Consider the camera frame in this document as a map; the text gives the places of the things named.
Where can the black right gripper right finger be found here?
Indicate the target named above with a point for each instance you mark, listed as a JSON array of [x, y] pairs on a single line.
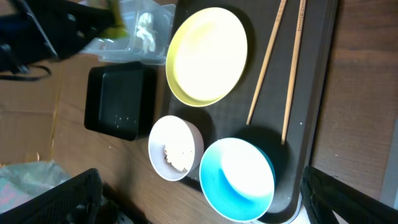
[[324, 197]]

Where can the white tissue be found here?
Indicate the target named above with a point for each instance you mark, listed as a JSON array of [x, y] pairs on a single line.
[[146, 32]]

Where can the dark brown serving tray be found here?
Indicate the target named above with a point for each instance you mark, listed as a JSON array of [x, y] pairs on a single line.
[[230, 117]]

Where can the black waste tray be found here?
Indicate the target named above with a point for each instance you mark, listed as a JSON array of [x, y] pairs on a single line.
[[120, 100]]

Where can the rice pile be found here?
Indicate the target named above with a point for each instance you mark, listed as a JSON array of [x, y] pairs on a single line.
[[179, 157]]

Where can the wooden chopstick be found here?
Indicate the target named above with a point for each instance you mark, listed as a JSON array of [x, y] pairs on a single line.
[[266, 59], [293, 69]]

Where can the green snack wrapper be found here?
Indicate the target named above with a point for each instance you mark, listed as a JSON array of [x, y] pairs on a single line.
[[118, 29]]

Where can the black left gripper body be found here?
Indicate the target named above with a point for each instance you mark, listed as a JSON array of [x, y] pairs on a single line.
[[24, 35]]

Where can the yellow plate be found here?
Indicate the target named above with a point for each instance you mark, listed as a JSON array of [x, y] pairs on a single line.
[[206, 57]]

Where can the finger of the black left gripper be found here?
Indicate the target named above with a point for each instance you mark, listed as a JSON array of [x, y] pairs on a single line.
[[68, 37], [70, 17]]

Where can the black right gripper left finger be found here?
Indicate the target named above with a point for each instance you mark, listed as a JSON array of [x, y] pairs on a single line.
[[53, 206]]

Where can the white bowl with rice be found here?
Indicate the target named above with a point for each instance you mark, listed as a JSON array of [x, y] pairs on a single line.
[[173, 130]]

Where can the cardboard sheet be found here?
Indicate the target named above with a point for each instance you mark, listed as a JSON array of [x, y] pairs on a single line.
[[27, 115]]

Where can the blue bowl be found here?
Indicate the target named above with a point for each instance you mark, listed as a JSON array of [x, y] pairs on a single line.
[[237, 179]]

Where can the grey dishwasher rack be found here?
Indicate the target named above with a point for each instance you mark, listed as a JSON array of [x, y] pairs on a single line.
[[389, 186]]

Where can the clear plastic waste bin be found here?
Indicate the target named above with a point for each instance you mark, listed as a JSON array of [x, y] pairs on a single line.
[[129, 49]]

